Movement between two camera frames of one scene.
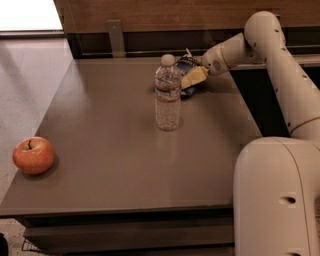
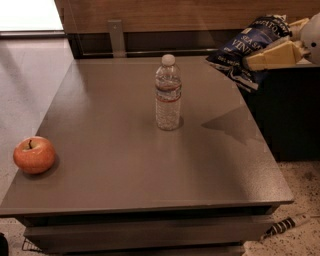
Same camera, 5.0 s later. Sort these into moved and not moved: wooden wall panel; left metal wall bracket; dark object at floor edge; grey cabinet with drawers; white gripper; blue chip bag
Moved: white gripper; blue chip bag
Not moved: wooden wall panel; left metal wall bracket; grey cabinet with drawers; dark object at floor edge
